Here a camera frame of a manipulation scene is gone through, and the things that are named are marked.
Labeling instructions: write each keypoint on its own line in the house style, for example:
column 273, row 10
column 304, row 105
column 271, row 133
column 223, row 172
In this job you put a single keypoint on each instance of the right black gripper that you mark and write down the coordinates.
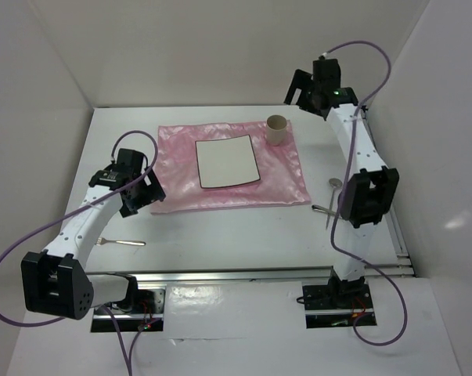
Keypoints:
column 301, row 79

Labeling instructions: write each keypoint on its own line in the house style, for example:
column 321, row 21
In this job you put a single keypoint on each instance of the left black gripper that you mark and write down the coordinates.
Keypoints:
column 153, row 191

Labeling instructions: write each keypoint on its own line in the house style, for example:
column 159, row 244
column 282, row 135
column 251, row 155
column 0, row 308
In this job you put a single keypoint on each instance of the beige cup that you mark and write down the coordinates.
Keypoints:
column 275, row 129

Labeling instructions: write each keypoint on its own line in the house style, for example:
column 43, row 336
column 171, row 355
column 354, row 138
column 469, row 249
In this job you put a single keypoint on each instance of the pink satin cloth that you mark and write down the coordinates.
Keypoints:
column 281, row 180

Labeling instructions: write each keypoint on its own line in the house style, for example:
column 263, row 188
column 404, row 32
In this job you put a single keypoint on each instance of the square white plate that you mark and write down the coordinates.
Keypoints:
column 224, row 163

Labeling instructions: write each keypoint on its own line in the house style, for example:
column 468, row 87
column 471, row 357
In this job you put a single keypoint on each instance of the silver spoon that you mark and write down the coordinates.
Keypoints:
column 335, row 184

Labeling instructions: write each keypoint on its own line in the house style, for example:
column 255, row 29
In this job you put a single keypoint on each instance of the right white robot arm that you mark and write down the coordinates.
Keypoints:
column 370, row 185

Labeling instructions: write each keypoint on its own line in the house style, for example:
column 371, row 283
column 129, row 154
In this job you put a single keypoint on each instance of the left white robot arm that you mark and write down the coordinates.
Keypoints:
column 54, row 280

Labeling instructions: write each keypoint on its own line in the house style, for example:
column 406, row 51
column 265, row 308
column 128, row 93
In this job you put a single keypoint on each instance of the silver fork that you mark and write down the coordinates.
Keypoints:
column 135, row 243

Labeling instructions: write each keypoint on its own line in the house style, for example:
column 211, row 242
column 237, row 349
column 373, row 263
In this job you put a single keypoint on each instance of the silver knife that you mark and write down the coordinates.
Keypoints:
column 319, row 208

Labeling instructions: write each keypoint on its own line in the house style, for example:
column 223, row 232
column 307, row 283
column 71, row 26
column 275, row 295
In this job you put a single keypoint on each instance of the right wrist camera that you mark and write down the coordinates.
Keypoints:
column 326, row 56

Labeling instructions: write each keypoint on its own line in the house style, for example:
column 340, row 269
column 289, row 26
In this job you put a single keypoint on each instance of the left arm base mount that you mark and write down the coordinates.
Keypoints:
column 146, row 313

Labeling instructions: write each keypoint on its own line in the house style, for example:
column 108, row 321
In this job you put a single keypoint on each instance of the aluminium table rail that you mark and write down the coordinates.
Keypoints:
column 277, row 237

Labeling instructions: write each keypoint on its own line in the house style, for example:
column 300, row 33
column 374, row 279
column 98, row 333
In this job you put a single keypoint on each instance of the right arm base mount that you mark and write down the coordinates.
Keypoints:
column 322, row 310

